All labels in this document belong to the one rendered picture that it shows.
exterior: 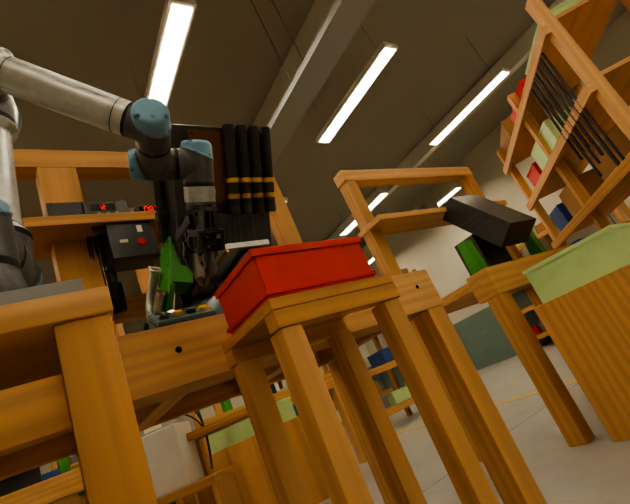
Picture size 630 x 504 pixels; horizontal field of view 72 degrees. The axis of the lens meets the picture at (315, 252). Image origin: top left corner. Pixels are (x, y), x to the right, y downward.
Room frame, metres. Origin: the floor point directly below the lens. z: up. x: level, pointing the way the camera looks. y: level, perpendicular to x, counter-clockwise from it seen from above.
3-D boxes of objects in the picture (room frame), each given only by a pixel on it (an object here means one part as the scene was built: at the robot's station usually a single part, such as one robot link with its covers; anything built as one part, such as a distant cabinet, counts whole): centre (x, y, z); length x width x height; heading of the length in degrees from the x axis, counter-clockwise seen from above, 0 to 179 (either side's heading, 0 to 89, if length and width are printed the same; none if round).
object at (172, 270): (1.32, 0.45, 1.17); 0.13 x 0.12 x 0.20; 131
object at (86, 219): (1.61, 0.60, 1.52); 0.90 x 0.25 x 0.04; 131
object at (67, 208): (1.39, 0.80, 1.59); 0.15 x 0.07 x 0.07; 131
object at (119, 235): (1.50, 0.65, 1.42); 0.17 x 0.12 x 0.15; 131
